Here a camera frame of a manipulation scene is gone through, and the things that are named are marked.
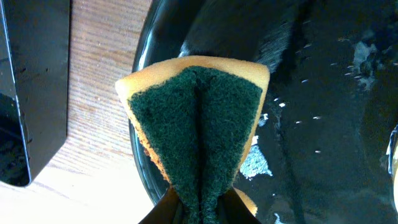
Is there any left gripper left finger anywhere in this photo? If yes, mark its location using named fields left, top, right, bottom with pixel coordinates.
left=139, top=188, right=183, bottom=224

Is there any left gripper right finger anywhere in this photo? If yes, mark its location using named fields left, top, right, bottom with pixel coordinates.
left=217, top=189, right=261, bottom=224

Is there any green and yellow sponge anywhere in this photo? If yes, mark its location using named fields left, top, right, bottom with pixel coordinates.
left=115, top=56, right=270, bottom=223

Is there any yellow plate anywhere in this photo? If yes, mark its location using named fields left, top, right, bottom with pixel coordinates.
left=386, top=126, right=398, bottom=210

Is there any black round tray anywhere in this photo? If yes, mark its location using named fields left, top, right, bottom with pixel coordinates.
left=133, top=0, right=397, bottom=223

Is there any black rectangular tray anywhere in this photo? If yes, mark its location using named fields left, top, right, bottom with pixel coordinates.
left=1, top=0, right=72, bottom=187

